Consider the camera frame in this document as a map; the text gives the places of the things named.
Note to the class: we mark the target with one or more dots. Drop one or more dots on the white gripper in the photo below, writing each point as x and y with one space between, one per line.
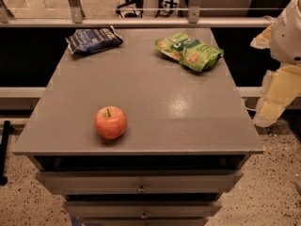
288 40

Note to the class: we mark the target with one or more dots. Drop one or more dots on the green rice chip bag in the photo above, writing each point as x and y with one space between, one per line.
194 54

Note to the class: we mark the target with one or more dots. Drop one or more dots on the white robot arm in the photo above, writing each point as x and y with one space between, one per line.
280 88

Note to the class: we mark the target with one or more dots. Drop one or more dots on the red apple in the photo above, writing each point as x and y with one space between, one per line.
110 122

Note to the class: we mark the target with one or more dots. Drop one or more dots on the blue chip bag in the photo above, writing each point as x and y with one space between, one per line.
90 41

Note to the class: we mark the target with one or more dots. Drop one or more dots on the grey drawer cabinet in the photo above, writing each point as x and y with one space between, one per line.
176 120

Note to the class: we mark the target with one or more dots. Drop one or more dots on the black office chair base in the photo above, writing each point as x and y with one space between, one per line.
138 3

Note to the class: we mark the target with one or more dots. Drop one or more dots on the upper grey drawer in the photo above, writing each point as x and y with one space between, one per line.
139 182

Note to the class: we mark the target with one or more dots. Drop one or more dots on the grey drawer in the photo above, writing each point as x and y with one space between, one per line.
139 182
142 210

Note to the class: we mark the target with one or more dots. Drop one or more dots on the lower grey drawer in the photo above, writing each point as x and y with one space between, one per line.
142 210

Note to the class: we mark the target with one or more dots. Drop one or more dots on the black bar on floor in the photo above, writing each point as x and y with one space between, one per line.
3 152

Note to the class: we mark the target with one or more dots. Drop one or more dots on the metal railing frame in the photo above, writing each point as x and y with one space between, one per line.
93 13

